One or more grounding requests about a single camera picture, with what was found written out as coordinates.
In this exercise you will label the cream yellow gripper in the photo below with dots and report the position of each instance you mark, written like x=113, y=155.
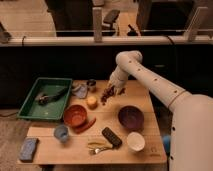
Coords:
x=114, y=89

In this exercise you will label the dark purple grape bunch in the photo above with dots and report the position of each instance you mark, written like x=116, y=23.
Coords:
x=107, y=94

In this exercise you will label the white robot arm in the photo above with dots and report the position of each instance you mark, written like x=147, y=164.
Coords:
x=191, y=146

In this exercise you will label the purple bowl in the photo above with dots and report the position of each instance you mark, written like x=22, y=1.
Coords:
x=131, y=118

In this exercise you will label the red bowl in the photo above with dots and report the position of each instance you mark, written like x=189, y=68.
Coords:
x=75, y=115

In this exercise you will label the small metal cup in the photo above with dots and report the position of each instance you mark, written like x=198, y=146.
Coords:
x=91, y=84

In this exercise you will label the grey blue cloth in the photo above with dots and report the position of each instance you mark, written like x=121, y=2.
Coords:
x=80, y=91

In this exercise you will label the black remote control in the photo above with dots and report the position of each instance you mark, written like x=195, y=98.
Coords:
x=112, y=137

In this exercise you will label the red chili pepper toy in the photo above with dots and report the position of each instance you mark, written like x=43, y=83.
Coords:
x=85, y=127

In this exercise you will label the yellow banana toy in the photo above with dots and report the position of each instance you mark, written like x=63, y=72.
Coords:
x=98, y=143

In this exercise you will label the green plastic tray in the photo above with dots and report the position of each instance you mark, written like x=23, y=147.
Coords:
x=52, y=111

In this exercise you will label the blue plastic cup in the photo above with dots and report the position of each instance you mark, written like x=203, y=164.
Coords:
x=61, y=133

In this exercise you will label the dark tool in tray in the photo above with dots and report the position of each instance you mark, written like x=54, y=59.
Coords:
x=43, y=99

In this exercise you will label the blue sponge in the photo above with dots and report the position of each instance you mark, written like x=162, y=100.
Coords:
x=28, y=149

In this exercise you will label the white rail with posts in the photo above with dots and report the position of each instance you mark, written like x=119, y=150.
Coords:
x=35, y=28

